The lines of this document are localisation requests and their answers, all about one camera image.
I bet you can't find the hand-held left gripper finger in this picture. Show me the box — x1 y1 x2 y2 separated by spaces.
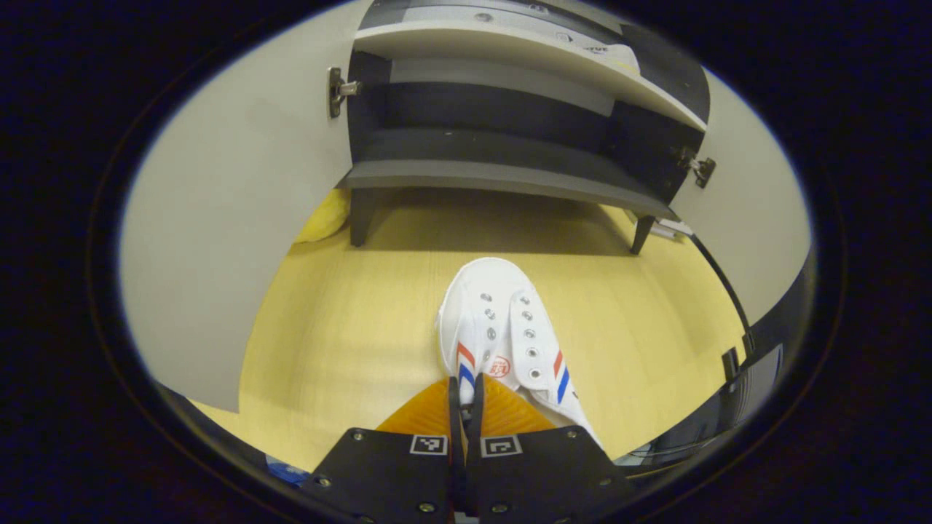
302 375 467 524
466 375 634 524

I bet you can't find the white shoe cabinet door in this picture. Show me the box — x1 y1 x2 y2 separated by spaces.
120 0 374 414
670 69 813 328

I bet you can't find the blue object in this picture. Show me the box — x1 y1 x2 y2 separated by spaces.
265 455 311 487

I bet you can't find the dark flat object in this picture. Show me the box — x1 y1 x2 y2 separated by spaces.
617 344 786 468

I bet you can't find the yellow plush toy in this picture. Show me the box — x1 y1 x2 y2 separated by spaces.
294 189 351 245

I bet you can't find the black cable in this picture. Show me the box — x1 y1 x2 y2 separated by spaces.
688 233 756 357

